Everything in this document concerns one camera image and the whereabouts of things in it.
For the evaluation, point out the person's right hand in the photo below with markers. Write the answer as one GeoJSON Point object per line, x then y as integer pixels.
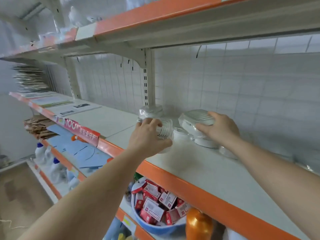
{"type": "Point", "coordinates": [225, 132]}

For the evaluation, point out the person's left hand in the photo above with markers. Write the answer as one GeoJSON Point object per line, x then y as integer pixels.
{"type": "Point", "coordinates": [147, 140]}

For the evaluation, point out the clear lid white plastic box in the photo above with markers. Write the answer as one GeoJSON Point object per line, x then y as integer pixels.
{"type": "Point", "coordinates": [192, 120]}
{"type": "Point", "coordinates": [225, 152]}

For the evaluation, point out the orange metal store shelving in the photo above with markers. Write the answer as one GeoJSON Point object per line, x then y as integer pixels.
{"type": "Point", "coordinates": [165, 7]}

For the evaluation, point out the person's left forearm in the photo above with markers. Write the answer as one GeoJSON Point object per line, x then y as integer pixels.
{"type": "Point", "coordinates": [85, 202]}

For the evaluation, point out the person's right forearm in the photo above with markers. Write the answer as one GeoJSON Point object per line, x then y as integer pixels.
{"type": "Point", "coordinates": [280, 182]}

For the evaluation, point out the pink printed label strip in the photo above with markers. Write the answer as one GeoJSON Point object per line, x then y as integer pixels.
{"type": "Point", "coordinates": [82, 131]}

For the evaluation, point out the blue tub of red packets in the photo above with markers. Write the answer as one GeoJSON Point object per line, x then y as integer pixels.
{"type": "Point", "coordinates": [160, 207]}

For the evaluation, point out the blue paper sheet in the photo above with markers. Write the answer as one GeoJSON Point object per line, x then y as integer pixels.
{"type": "Point", "coordinates": [75, 147]}

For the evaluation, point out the white flat carton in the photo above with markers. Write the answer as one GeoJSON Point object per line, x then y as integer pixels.
{"type": "Point", "coordinates": [65, 105]}

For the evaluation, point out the orange plastic bottle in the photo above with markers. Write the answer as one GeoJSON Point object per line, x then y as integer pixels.
{"type": "Point", "coordinates": [199, 225]}

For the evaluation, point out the stack of brown paper bags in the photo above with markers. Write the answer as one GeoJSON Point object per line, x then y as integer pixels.
{"type": "Point", "coordinates": [40, 126]}

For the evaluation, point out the stack of flat cartons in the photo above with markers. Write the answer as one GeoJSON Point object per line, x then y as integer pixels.
{"type": "Point", "coordinates": [30, 77]}

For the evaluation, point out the clear plastic package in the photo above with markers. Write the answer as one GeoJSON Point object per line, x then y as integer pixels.
{"type": "Point", "coordinates": [77, 16]}

